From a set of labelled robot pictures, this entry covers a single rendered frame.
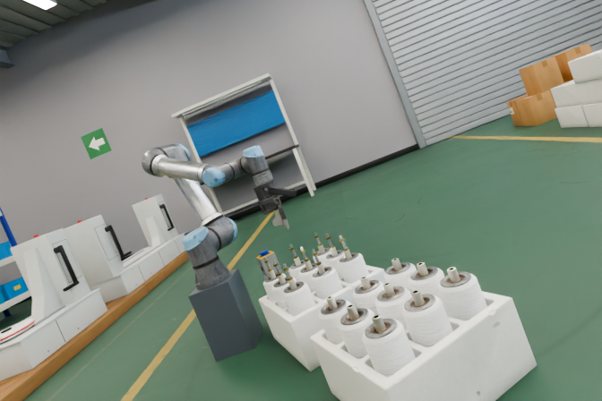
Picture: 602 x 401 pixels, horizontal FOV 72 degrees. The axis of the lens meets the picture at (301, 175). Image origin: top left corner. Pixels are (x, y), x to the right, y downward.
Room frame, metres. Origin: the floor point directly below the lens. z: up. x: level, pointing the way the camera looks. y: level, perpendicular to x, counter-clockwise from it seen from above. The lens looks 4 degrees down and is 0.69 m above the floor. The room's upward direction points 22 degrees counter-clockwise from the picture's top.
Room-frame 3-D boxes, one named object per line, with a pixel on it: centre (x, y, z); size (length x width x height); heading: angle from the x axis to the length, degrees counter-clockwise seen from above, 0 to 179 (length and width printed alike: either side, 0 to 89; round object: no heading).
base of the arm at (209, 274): (1.76, 0.51, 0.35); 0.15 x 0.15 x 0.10
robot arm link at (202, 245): (1.76, 0.51, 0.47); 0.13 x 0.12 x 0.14; 147
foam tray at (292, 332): (1.57, 0.10, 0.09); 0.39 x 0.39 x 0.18; 22
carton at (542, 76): (4.37, -2.74, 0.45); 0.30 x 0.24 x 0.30; 175
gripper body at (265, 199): (1.67, 0.15, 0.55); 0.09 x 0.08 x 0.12; 95
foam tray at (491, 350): (1.06, -0.10, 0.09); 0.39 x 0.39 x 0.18; 22
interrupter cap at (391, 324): (0.90, -0.04, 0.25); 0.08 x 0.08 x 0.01
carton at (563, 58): (4.35, -3.10, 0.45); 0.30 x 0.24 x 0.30; 171
